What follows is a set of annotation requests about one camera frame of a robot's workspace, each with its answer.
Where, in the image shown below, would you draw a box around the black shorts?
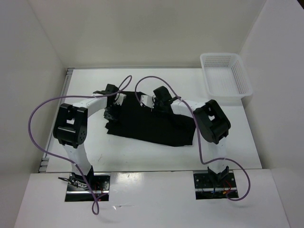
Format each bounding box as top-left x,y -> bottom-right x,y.
105,91 -> 196,147

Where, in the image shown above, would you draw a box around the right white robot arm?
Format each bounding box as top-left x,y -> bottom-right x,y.
152,86 -> 231,188

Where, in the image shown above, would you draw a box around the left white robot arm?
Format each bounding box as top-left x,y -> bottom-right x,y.
53,84 -> 126,190

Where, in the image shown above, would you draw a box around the white plastic basket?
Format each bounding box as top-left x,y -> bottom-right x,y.
200,53 -> 253,102

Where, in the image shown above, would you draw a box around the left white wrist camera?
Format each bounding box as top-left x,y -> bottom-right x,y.
114,93 -> 126,106

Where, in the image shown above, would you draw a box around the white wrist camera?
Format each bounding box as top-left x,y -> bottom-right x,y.
114,93 -> 126,106
140,95 -> 154,108

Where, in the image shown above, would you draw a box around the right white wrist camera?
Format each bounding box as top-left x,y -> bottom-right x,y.
140,95 -> 154,108

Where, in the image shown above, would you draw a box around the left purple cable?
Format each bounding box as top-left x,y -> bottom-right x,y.
28,75 -> 133,216

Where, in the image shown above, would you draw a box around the purple cable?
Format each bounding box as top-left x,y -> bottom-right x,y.
28,75 -> 133,216
134,76 -> 251,202

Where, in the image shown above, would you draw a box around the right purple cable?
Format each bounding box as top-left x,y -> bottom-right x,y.
134,76 -> 251,202

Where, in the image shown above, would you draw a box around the aluminium table edge rail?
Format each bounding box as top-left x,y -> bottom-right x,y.
38,68 -> 74,173

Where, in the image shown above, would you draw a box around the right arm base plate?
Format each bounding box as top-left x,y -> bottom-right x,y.
193,171 -> 239,200

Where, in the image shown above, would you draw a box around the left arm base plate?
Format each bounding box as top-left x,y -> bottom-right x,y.
65,172 -> 111,202

